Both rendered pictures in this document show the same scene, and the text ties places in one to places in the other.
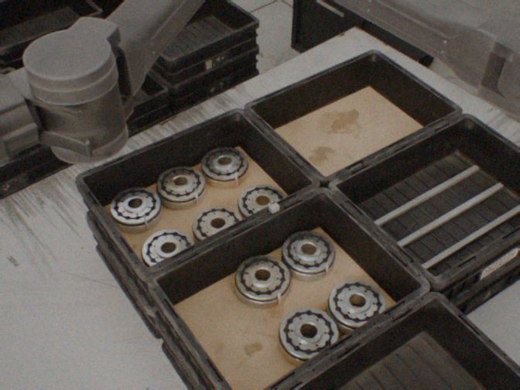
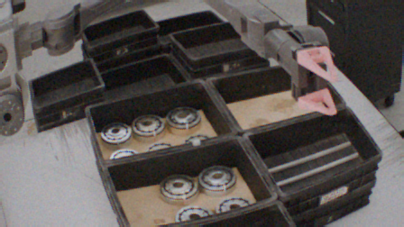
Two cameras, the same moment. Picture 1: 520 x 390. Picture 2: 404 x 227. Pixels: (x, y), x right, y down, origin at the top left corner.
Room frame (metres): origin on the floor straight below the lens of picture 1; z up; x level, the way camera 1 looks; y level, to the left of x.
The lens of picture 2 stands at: (-0.46, -0.47, 1.97)
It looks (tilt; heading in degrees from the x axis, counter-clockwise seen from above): 35 degrees down; 18
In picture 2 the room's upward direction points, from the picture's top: 2 degrees counter-clockwise
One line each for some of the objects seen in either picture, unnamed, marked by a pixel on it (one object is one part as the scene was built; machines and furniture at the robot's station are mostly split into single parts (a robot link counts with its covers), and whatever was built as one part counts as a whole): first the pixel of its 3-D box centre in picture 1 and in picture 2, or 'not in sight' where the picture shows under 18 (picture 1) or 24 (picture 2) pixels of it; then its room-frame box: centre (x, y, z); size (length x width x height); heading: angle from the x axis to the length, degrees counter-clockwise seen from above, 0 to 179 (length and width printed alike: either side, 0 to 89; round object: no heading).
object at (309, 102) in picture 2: not in sight; (320, 93); (0.37, -0.40, 1.44); 0.09 x 0.07 x 0.07; 41
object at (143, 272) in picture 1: (198, 184); (153, 122); (0.90, 0.13, 0.92); 0.40 x 0.30 x 0.02; 125
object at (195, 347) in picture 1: (288, 285); (186, 187); (0.66, -0.05, 0.92); 0.40 x 0.30 x 0.02; 125
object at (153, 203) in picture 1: (135, 205); (115, 132); (0.90, 0.26, 0.86); 0.10 x 0.10 x 0.01
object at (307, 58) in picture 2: not in sight; (321, 74); (0.37, -0.40, 1.47); 0.09 x 0.07 x 0.07; 41
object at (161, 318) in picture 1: (286, 302); (187, 201); (0.66, -0.05, 0.87); 0.40 x 0.30 x 0.11; 125
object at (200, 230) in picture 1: (217, 225); (161, 153); (0.84, 0.09, 0.86); 0.10 x 0.10 x 0.01
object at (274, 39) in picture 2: not in sight; (285, 47); (0.48, -0.32, 1.45); 0.07 x 0.07 x 0.06; 41
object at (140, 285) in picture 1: (200, 202); (154, 137); (0.90, 0.13, 0.87); 0.40 x 0.30 x 0.11; 125
